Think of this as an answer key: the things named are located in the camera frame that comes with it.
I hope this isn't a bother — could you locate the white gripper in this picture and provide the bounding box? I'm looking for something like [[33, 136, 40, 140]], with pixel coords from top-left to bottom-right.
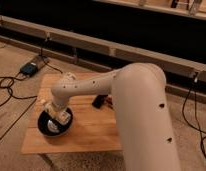
[[43, 101, 71, 125]]

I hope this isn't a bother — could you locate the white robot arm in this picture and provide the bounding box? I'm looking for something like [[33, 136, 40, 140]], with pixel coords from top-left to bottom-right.
[[38, 63, 181, 171]]

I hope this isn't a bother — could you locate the black ceramic bowl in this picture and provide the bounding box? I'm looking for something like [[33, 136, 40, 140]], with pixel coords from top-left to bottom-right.
[[37, 108, 73, 137]]

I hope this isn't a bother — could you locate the wooden table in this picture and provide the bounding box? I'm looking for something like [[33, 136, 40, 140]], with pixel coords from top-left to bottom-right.
[[21, 74, 121, 154]]

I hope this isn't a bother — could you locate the black rectangular phone-like object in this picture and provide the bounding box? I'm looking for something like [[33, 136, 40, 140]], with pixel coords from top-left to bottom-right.
[[92, 95, 107, 109]]

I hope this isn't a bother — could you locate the brown snack packet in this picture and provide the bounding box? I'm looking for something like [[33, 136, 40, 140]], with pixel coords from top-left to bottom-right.
[[106, 97, 113, 108]]

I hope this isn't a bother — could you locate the black power adapter box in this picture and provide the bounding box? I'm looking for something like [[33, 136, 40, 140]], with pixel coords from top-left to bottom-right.
[[20, 62, 38, 77]]

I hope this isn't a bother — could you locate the black floor cable left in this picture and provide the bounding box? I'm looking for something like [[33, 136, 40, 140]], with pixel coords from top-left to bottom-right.
[[0, 54, 64, 145]]

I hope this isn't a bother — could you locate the black cable right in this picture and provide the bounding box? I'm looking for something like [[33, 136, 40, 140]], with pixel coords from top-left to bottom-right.
[[181, 71, 206, 164]]

